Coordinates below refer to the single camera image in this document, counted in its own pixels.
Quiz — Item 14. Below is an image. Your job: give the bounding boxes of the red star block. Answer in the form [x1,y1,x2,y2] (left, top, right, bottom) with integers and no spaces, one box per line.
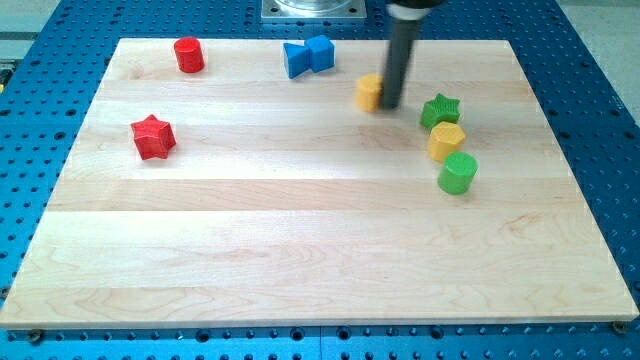
[130,114,176,160]

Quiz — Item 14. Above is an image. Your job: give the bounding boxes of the green star block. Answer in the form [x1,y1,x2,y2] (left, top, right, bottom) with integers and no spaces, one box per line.
[420,93,460,130]

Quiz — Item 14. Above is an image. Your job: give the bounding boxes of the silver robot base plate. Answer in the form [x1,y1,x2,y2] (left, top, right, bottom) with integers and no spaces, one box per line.
[261,0,367,20]

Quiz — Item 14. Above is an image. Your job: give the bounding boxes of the blue bowtie block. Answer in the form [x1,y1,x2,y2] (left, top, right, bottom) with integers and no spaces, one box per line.
[283,43,311,79]

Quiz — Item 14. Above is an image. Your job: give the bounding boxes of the yellow cylinder block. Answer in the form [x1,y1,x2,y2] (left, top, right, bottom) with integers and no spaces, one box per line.
[355,74,383,113]

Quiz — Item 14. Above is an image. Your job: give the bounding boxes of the blue cube block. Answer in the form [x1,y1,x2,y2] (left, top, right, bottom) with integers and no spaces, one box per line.
[304,35,335,72]

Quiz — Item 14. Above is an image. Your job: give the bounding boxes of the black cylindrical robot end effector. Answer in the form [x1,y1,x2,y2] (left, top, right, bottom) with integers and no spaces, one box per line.
[381,0,445,110]

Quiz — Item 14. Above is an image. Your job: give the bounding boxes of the green cylinder block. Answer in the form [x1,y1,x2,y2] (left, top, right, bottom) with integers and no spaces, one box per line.
[437,151,478,195]

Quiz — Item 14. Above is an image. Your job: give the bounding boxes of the yellow hexagon block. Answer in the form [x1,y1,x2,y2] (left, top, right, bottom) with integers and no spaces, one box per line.
[427,122,466,162]

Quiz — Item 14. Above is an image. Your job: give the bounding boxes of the red cylinder block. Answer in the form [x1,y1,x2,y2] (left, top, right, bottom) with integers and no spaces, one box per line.
[173,37,205,73]

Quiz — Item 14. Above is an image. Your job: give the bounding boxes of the light wooden board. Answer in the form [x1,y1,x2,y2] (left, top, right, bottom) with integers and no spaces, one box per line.
[1,38,638,329]

